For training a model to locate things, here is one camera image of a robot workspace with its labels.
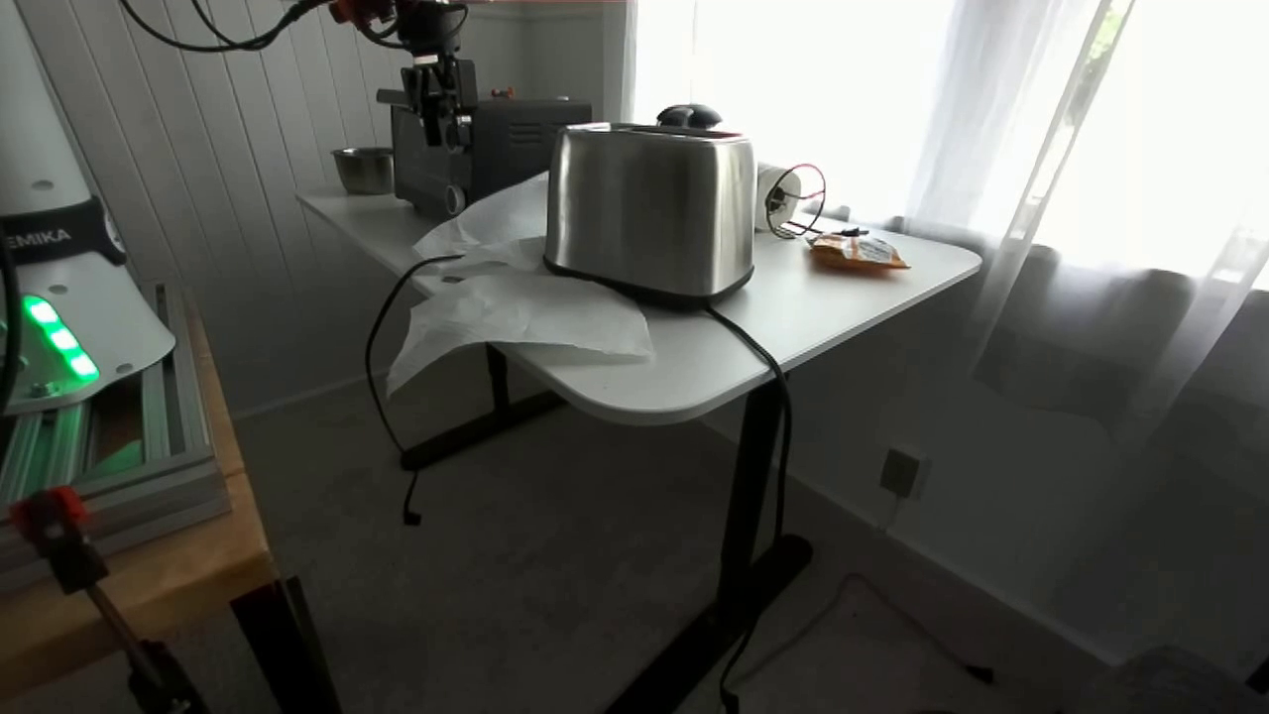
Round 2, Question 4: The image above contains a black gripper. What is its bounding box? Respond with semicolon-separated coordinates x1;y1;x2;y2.
401;53;478;147

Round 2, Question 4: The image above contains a black power cable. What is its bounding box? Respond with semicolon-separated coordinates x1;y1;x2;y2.
363;249;797;714

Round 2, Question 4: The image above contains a silver two-slot toaster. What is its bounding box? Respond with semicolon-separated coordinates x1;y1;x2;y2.
545;123;756;303

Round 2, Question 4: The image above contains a metal cup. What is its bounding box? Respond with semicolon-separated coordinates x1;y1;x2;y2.
335;147;393;196

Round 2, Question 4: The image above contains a red clamp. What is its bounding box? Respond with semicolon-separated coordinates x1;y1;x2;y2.
11;487;208;714

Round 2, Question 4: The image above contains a dark grey sofa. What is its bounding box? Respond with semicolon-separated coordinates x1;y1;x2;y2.
942;229;1269;439

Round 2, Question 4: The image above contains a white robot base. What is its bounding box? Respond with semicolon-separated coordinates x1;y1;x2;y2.
0;0;176;411

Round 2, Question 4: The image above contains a white desk with black legs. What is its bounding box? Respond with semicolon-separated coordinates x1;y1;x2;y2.
298;191;987;714

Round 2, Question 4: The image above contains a white sheer curtain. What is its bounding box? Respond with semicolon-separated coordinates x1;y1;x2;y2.
628;0;1269;425

